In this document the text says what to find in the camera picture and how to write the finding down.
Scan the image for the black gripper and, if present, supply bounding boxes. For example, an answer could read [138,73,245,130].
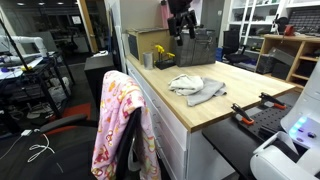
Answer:
[166,0,198,47]

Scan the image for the white towel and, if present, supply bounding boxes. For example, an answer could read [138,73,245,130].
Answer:
[168,73,205,97]

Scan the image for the grey towel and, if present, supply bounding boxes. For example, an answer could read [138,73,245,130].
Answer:
[186,77,228,108]

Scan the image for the grey fabric tote basket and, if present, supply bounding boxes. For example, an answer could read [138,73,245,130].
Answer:
[172,28,218,68]

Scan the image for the pink plastic sheet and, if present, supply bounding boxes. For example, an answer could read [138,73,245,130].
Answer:
[160,2,172,29]

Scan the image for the yellow flowers in black tray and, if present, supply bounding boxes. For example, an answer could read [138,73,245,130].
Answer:
[154,44,177,71]

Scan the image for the tan box with dark panel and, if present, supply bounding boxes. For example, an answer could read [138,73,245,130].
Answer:
[126,28,176,66]

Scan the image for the metal cup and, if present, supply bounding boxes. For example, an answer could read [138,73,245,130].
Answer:
[142,51,155,71]

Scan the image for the black swivel chair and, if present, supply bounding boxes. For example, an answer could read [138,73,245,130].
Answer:
[222,30,252,66]

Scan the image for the small black cabinet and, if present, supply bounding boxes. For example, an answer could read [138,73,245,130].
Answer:
[83,53,116,104]

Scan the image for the black orange bar clamp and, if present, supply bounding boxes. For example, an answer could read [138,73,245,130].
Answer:
[230,102,255,126]
[258,92,287,110]

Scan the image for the grey storage bin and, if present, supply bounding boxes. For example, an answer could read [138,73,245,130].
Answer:
[268,47,296,67]

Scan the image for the black storage bin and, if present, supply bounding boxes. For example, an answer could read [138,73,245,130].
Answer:
[271,61,292,81]

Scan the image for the red tool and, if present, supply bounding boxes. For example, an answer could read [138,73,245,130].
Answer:
[283,24,296,37]

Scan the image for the white drawer cabinet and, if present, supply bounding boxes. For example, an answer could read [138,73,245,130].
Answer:
[125,59,234,180]

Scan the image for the wooden shelf unit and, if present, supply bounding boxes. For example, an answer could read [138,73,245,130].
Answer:
[254,33,320,93]

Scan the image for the pink patterned blanket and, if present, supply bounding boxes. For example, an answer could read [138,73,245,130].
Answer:
[90,69,162,180]

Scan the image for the dark parts organiser rack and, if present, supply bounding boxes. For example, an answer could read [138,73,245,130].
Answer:
[288,8,320,34]

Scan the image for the black equipment cart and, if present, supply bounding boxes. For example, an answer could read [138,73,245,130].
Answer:
[0,49,76,134]

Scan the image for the black mesh office chair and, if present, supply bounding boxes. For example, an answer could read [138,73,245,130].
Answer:
[0,106,144,180]

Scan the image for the black tripod stand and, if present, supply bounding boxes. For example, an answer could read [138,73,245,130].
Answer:
[0,18,32,72]

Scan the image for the wooden door frame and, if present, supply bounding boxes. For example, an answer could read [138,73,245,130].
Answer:
[77,0,99,54]

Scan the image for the white charger cable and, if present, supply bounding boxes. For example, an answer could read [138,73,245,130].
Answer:
[0,129,56,164]

